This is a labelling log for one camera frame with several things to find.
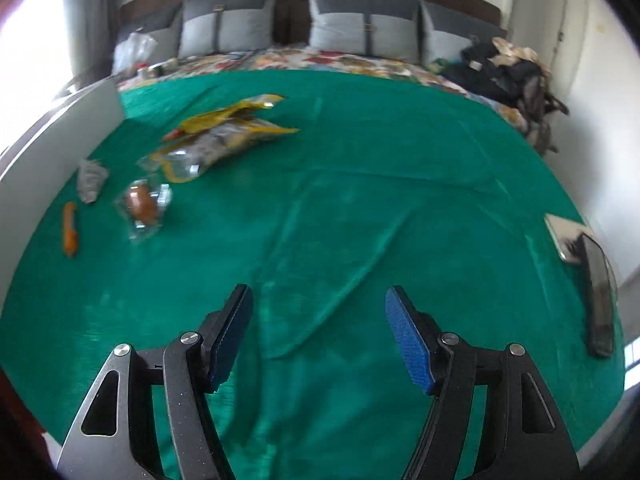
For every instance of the small grey snack packet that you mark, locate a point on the small grey snack packet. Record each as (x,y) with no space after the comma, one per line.
(92,180)

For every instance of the orange sausage stick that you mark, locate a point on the orange sausage stick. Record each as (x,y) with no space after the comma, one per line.
(70,230)

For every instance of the clear bag with yellow edges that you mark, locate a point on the clear bag with yellow edges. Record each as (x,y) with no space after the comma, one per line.
(220,147)

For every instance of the floral bedsheet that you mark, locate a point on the floral bedsheet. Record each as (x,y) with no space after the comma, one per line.
(325,60)

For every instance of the grey two-tone pillow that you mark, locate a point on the grey two-tone pillow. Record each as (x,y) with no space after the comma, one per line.
(450,30)
(230,25)
(360,25)
(155,30)

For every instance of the small green cloth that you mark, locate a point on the small green cloth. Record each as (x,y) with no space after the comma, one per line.
(440,64)

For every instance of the black phone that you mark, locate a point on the black phone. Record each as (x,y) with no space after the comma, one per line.
(597,295)

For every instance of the white bottle with red cap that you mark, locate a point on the white bottle with red cap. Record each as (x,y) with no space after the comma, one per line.
(142,71)

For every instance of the beige crumpled cloth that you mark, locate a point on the beige crumpled cloth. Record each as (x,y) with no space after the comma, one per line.
(520,52)

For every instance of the clear packet with brown food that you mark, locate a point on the clear packet with brown food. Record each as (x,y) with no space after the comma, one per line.
(140,200)

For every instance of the grey curtain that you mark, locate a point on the grey curtain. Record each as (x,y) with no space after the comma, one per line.
(92,10)

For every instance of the white door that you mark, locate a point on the white door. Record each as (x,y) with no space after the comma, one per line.
(567,15)

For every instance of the phone with pale case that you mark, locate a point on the phone with pale case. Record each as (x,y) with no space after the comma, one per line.
(562,235)

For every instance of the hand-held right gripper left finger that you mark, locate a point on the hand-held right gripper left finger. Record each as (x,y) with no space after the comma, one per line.
(230,340)

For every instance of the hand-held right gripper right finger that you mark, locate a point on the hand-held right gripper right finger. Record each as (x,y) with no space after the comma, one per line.
(407,340)

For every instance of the clear plastic bag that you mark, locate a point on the clear plastic bag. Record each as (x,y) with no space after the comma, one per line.
(132,52)

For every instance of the black clothes pile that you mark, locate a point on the black clothes pile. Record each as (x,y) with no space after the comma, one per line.
(495,75)

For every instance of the white rectangular box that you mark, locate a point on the white rectangular box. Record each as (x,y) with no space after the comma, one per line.
(45,160)

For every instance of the green blanket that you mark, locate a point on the green blanket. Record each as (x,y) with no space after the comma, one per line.
(375,185)

